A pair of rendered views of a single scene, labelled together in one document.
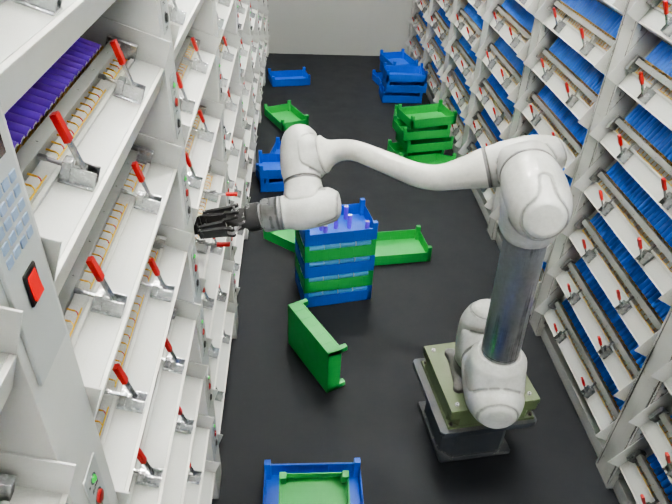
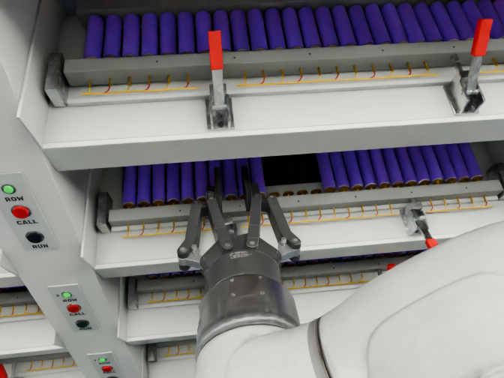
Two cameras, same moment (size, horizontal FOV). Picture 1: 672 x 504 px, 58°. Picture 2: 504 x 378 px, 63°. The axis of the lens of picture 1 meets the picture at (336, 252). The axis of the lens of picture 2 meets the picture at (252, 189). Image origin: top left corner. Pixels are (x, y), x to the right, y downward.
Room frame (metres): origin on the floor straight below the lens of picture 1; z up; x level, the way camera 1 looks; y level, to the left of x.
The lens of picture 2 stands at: (1.34, 0.00, 1.18)
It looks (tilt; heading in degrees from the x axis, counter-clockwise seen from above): 43 degrees down; 89
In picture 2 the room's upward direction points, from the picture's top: straight up
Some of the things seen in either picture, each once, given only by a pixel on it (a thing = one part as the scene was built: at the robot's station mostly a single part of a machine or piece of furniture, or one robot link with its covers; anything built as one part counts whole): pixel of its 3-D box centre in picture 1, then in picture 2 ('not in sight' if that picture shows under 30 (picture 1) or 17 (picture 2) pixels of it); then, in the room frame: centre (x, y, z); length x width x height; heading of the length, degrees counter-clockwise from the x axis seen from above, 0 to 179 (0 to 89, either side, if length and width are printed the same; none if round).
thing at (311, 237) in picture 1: (335, 221); not in sight; (2.09, 0.01, 0.36); 0.30 x 0.20 x 0.08; 106
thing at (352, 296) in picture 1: (332, 282); not in sight; (2.09, 0.01, 0.04); 0.30 x 0.20 x 0.08; 106
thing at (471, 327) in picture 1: (484, 335); not in sight; (1.35, -0.46, 0.45); 0.18 x 0.16 x 0.22; 177
